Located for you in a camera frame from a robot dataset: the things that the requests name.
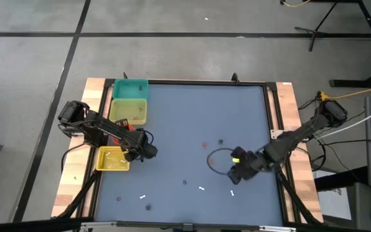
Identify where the grey storage box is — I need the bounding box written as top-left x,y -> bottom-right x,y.
314,170 -> 354,220

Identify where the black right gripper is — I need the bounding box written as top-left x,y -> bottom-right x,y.
227,154 -> 265,186

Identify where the black tripod stand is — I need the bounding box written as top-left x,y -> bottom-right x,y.
294,0 -> 339,52

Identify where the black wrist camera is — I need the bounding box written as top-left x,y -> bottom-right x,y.
144,144 -> 159,159
233,146 -> 248,158

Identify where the white cable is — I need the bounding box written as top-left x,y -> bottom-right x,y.
314,101 -> 371,140

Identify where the silver aluminium bar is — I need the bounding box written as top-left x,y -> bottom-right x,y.
80,220 -> 119,227

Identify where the yellow cable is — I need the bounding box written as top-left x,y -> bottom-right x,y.
281,0 -> 312,8

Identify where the yellow extension cord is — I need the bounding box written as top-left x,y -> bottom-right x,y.
316,82 -> 371,102

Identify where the lime green plastic bin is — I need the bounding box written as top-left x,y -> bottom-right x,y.
108,98 -> 148,126

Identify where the black table frame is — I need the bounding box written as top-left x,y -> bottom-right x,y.
52,72 -> 325,232

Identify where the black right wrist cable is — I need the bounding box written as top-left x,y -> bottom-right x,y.
205,147 -> 235,177

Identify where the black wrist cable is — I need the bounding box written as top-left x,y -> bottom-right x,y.
205,147 -> 235,177
142,128 -> 156,146

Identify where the yellow mesh basket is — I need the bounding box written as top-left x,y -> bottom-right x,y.
95,146 -> 131,172

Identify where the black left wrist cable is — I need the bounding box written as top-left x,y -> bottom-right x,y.
142,128 -> 156,146

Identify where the teal plastic bin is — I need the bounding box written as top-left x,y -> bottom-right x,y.
112,79 -> 150,100

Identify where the black desk frame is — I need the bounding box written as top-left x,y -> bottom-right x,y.
310,0 -> 371,88

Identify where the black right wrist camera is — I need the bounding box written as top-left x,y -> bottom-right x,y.
233,146 -> 248,158

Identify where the black floor cable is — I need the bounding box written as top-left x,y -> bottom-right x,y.
317,138 -> 371,146

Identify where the blue table mat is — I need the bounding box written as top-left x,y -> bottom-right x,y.
94,84 -> 285,226

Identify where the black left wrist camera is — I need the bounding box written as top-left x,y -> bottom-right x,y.
144,144 -> 159,159

